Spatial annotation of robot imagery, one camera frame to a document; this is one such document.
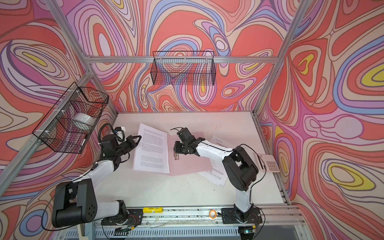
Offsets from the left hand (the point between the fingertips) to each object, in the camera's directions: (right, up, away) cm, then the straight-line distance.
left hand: (142, 136), depth 86 cm
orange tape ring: (+39, -39, -13) cm, 56 cm away
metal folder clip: (+19, -14, +9) cm, 25 cm away
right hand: (+20, -10, +4) cm, 22 cm away
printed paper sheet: (+5, -9, +2) cm, 10 cm away
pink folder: (+27, -18, +4) cm, 33 cm away
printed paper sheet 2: (+45, -23, +2) cm, 50 cm away
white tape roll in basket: (-24, +9, -14) cm, 29 cm away
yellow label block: (+8, -37, -12) cm, 39 cm away
